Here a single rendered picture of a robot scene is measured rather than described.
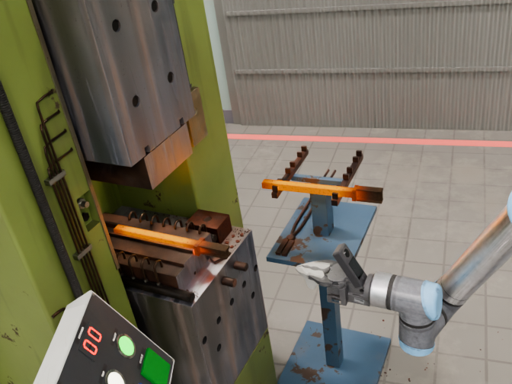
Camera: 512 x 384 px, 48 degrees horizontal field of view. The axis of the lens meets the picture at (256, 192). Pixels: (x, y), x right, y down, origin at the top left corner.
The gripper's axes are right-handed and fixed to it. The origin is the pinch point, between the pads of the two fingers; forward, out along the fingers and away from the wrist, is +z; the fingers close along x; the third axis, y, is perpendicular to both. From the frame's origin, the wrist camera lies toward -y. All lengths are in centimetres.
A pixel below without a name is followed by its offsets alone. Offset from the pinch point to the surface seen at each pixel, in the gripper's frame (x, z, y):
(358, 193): 39.6, -3.6, 0.8
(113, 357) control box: -51, 21, -11
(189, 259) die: -5.0, 33.0, 1.4
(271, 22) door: 266, 134, 16
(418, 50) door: 280, 32, 40
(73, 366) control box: -60, 21, -18
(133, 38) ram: -5, 33, -64
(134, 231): 0, 56, -1
